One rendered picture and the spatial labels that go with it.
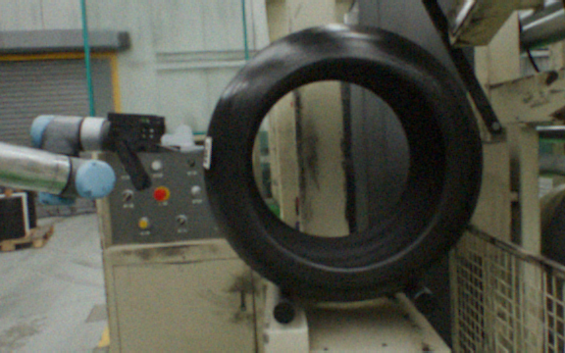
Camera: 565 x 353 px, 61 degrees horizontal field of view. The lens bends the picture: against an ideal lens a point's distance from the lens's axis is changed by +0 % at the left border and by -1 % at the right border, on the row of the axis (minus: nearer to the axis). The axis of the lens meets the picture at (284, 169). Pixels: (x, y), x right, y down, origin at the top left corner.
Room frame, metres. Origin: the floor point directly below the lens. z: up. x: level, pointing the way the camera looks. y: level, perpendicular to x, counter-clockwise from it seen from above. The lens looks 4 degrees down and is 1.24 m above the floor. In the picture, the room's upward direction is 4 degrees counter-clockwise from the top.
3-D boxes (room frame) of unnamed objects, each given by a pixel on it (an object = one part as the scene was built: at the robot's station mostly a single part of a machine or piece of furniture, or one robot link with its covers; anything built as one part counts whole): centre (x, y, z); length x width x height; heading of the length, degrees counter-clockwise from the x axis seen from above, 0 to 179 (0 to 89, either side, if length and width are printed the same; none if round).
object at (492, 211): (1.32, -0.50, 1.05); 0.20 x 0.15 x 0.30; 0
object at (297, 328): (1.10, 0.02, 0.84); 0.36 x 0.09 x 0.06; 0
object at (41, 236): (6.70, 3.80, 0.38); 1.20 x 0.80 x 0.76; 19
